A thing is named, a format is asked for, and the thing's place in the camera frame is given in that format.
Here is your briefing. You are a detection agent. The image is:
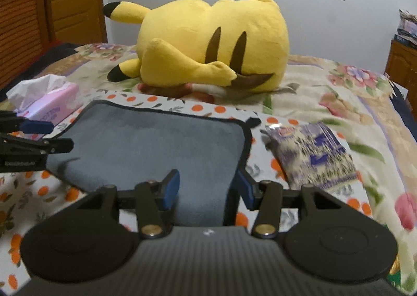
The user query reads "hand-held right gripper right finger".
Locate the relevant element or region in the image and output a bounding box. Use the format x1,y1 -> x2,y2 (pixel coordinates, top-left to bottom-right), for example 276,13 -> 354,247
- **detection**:
236,170 -> 341,238

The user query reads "stack of magazines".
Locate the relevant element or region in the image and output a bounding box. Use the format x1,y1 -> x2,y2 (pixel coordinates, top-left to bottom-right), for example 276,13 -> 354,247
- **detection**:
394,9 -> 417,48

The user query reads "purple printed packet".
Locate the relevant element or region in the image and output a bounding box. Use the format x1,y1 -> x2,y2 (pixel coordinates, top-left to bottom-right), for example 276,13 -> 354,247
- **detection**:
261,121 -> 359,194

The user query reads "pink tissue pack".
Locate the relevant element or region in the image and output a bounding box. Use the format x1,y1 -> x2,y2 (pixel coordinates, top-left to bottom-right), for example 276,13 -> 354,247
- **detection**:
6,75 -> 84,128

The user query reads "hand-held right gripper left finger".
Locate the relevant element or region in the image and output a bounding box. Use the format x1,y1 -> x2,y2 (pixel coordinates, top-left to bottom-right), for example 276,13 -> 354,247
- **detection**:
77,169 -> 181,240

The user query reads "grey towel with black trim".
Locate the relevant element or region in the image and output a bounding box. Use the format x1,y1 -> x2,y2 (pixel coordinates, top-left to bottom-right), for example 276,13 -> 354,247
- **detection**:
46,99 -> 262,228

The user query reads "floral bed cover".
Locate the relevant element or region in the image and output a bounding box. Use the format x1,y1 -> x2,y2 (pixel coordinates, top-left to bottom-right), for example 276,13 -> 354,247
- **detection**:
33,42 -> 417,294

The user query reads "wooden slatted headboard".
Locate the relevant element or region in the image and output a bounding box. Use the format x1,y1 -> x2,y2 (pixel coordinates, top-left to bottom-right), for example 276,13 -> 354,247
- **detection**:
0,0 -> 54,90

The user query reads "yellow plush toy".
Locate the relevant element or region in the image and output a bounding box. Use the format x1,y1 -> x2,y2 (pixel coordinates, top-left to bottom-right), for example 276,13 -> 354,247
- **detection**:
102,0 -> 290,95

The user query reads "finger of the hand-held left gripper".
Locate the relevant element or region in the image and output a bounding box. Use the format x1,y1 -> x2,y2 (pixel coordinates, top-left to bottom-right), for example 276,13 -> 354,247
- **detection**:
0,135 -> 75,157
0,110 -> 54,136

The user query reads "white orange-dotted cloth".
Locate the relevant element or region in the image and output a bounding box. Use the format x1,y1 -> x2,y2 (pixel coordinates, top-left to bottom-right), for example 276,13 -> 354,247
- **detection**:
0,89 -> 372,296

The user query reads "wooden cabinet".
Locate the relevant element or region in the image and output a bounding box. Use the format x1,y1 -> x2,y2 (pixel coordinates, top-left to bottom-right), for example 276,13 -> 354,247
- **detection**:
384,39 -> 417,101

